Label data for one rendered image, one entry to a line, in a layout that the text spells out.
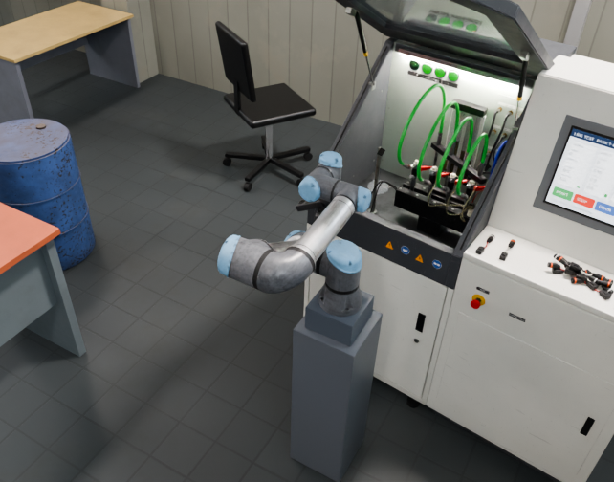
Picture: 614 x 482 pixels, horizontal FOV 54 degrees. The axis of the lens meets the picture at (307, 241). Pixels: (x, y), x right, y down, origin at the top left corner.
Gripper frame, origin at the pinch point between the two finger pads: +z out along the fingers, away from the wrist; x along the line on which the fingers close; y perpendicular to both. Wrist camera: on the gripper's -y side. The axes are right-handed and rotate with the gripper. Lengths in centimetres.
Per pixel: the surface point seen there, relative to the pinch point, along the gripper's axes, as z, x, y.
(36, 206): 55, 9, -174
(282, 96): 47, 183, -127
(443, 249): 7.3, 27.8, 37.8
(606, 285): 2, 31, 94
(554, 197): -14, 50, 68
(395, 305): 45, 29, 23
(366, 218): 7.5, 30.6, 4.8
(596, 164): -30, 52, 77
